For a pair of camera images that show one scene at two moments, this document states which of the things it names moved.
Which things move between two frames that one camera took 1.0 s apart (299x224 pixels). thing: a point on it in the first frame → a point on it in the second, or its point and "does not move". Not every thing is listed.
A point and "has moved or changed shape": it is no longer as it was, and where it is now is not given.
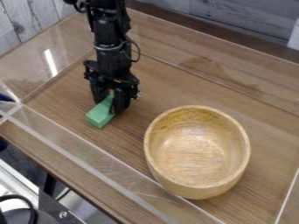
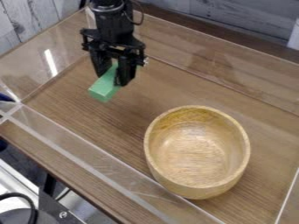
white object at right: (293, 41) does not move
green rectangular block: (100, 114) has moved or changed shape
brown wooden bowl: (196, 151) does not move
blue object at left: (4, 97) does not move
